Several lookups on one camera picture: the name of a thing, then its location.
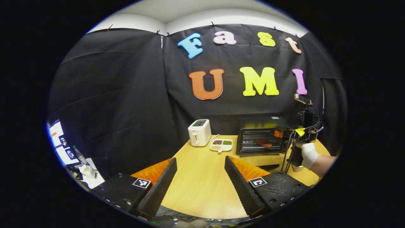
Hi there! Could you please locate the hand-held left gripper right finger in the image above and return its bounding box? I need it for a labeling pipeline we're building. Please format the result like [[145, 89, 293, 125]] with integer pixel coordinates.
[[224, 155, 312, 219]]

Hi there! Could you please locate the white divided dish with beans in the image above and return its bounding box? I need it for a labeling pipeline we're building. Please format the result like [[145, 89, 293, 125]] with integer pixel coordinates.
[[210, 139, 233, 153]]

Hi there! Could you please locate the clear plastic bottle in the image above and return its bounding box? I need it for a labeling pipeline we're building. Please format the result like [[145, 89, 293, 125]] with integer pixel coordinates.
[[73, 145, 88, 166]]

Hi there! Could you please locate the black backdrop cloth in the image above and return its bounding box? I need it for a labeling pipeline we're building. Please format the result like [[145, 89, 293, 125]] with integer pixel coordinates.
[[47, 24, 347, 179]]

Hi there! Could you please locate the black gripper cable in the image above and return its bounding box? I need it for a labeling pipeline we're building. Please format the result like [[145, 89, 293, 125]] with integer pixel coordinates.
[[281, 131, 298, 174]]

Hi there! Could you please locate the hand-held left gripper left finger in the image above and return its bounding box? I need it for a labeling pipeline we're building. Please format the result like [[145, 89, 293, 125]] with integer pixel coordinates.
[[92, 157, 178, 218]]

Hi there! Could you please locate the white crumpled paper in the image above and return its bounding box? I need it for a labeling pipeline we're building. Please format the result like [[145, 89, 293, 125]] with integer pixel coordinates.
[[78, 158, 105, 189]]

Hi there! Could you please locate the white toaster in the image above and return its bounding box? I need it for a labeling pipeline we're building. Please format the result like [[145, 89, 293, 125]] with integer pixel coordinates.
[[188, 119, 212, 147]]

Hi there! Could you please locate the lit computer screen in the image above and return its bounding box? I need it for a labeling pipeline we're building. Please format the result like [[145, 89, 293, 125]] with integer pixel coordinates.
[[48, 120, 79, 167]]

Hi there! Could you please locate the black electric oven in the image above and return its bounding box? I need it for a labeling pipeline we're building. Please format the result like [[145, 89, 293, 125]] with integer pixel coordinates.
[[236, 117, 295, 171]]

